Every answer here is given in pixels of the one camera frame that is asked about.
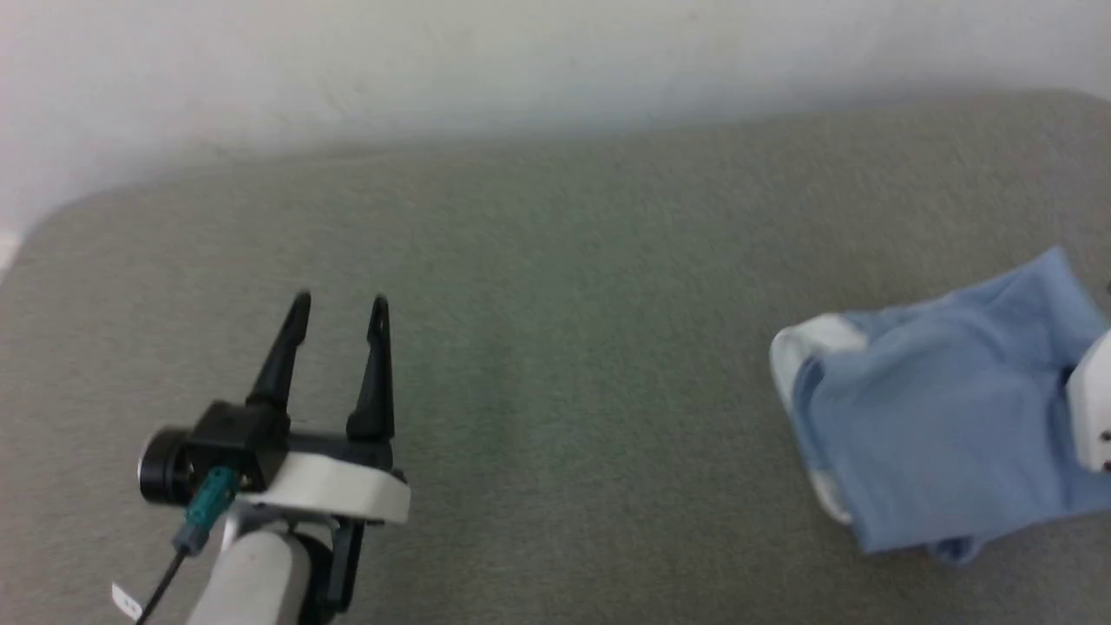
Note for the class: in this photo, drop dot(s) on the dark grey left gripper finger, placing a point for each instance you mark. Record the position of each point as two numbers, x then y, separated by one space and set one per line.
279 356
375 382

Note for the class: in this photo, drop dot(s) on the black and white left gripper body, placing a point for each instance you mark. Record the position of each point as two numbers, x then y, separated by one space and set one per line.
330 482

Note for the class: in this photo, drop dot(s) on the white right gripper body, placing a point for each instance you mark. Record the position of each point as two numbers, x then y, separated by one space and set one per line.
1092 399

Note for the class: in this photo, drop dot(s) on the light blue shirt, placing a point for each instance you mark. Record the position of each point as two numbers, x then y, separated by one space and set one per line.
937 408

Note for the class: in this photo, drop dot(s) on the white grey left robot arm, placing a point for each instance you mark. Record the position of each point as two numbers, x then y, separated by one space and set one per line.
260 569

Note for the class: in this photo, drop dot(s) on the black round wrist camera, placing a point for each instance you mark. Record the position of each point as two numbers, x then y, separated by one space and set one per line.
165 467

